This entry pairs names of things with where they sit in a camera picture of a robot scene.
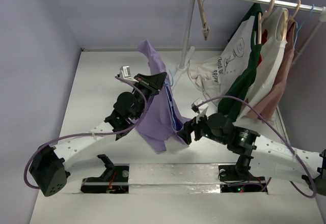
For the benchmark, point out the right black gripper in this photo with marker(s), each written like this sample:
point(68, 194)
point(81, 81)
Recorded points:
point(191, 129)

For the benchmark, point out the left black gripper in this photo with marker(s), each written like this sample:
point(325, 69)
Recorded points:
point(153, 83)

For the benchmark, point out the blue wire hanger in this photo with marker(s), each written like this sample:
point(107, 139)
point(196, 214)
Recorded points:
point(299, 26)
point(174, 119)

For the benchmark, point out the purple t shirt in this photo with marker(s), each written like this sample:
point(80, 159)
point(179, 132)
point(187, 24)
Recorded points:
point(156, 127)

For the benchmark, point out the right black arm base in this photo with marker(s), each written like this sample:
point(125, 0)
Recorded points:
point(235, 178)

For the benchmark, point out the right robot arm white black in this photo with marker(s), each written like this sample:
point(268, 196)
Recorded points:
point(259, 156)

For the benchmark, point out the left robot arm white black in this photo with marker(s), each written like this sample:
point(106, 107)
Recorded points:
point(50, 168)

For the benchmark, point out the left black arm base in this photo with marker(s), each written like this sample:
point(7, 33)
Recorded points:
point(114, 179)

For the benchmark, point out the cream printed t shirt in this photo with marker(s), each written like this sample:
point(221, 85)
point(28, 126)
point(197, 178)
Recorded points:
point(215, 76)

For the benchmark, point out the dark green t shirt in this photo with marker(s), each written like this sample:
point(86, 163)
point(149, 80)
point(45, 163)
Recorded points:
point(242, 81)

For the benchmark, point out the wooden clip hanger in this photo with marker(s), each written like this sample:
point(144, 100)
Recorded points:
point(205, 27)

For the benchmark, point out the pink shirt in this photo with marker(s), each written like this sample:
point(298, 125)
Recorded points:
point(281, 79)

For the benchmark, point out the wooden hanger left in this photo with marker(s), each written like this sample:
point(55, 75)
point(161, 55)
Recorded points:
point(262, 17)

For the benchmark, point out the wooden hanger right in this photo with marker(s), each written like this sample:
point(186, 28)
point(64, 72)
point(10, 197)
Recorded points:
point(287, 18)

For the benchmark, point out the white clothes rack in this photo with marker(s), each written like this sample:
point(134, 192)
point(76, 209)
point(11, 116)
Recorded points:
point(187, 51)

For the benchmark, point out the white tank top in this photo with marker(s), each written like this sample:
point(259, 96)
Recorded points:
point(262, 93)

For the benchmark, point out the red garment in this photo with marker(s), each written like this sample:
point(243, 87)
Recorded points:
point(263, 41)

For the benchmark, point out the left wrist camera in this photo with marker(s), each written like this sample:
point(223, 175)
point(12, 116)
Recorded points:
point(125, 74)

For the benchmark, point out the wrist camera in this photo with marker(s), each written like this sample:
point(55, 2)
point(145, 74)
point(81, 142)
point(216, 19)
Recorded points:
point(199, 109)
point(125, 74)

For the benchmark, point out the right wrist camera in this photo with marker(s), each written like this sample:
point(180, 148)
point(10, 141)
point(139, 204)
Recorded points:
point(199, 109)

